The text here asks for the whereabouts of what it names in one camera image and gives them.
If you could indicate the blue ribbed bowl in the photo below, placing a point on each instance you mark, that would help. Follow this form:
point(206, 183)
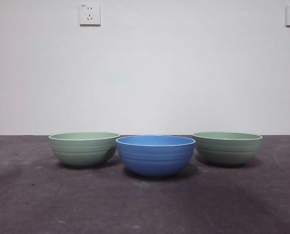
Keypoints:
point(154, 158)

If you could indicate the green ribbed bowl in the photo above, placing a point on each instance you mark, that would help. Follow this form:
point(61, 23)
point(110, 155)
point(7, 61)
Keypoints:
point(81, 153)
point(229, 153)

